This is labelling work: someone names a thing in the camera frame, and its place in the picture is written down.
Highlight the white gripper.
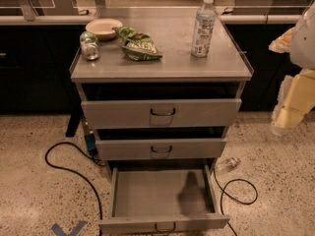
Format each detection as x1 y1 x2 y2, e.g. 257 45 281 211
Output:
269 3 315 136

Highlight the clear blue-label plastic bottle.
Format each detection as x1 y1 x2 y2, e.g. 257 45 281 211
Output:
191 0 217 57

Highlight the grey top drawer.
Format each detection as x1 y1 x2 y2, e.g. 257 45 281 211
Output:
82 98 241 129

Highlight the clear bottle on floor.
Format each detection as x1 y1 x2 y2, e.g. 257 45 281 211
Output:
216 157 241 174

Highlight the grey middle drawer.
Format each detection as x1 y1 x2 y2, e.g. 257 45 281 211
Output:
95 139 226 160

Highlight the grey metal drawer cabinet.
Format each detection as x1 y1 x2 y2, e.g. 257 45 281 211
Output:
68 6 255 172

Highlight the grey open bottom drawer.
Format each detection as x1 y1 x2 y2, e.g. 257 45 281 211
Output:
99 164 229 235

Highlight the green chip bag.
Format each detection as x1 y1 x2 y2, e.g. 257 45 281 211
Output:
112 27 162 61

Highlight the white ceramic bowl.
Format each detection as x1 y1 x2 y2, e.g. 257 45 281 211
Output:
86 19 122 41

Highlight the green soda can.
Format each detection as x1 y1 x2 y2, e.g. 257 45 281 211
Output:
80 31 99 61

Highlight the blue power adapter box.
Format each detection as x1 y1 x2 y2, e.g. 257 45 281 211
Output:
85 133 97 156

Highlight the black right floor cable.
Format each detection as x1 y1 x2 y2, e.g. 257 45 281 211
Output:
213 167 259 236

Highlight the black floor cable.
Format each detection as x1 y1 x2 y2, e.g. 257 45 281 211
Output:
213 167 259 236
44 141 106 236

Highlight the black left floor cable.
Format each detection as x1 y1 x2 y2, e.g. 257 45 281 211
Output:
44 141 106 236

